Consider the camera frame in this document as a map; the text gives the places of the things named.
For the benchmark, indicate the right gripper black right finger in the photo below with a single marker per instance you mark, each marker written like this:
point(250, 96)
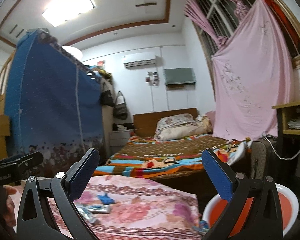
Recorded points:
point(264, 218)

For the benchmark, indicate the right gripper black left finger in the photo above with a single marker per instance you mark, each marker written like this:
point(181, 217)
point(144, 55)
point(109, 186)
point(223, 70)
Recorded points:
point(35, 217)

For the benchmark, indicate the blue wrapper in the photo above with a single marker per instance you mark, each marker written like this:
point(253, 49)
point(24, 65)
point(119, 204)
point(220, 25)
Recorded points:
point(105, 199)

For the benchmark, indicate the green blue paper packet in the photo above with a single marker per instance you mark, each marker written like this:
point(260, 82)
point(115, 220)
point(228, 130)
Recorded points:
point(202, 228)

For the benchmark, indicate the left hand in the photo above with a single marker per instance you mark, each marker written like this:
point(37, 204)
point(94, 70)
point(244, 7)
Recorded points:
point(7, 205)

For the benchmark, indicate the red white plastic basin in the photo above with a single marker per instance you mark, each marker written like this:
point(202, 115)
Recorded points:
point(289, 207)

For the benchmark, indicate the silver blue sachet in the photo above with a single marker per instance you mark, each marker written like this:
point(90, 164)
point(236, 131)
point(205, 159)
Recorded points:
point(89, 212)

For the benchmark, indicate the black checked bag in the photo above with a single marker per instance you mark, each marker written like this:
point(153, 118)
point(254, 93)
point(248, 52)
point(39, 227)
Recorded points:
point(262, 159)

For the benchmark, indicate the blue fabric wardrobe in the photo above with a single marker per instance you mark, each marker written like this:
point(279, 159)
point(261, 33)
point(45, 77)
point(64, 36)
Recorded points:
point(52, 101)

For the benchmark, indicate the wooden low shelf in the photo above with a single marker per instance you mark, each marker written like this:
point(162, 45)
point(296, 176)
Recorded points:
point(288, 118)

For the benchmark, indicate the pink floral blanket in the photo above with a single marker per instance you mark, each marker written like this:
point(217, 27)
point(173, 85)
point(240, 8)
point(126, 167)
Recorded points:
point(143, 209)

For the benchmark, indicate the white nightstand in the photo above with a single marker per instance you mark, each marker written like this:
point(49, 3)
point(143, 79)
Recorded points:
point(118, 139)

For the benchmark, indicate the black hanging handbag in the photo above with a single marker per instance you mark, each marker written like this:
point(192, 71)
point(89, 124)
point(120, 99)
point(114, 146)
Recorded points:
point(106, 98)

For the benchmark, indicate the brown colourful striped bedspread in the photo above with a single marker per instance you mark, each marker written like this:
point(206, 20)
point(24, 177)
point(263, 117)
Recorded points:
point(150, 158)

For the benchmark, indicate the grey hanging tote bag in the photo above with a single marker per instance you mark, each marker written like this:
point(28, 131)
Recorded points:
point(120, 110)

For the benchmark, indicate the floral pillow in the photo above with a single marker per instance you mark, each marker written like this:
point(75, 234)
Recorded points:
point(182, 125)

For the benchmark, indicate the pink hanging sheet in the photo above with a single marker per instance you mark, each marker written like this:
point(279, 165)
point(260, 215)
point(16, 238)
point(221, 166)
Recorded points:
point(252, 73)

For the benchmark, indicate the ceiling light panel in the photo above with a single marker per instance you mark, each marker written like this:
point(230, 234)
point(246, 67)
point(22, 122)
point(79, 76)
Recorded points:
point(57, 12)

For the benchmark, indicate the white air conditioner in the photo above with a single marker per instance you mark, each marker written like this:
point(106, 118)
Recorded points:
point(130, 62)

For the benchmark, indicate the red cloth at window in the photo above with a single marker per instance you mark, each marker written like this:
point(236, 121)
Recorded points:
point(291, 36)

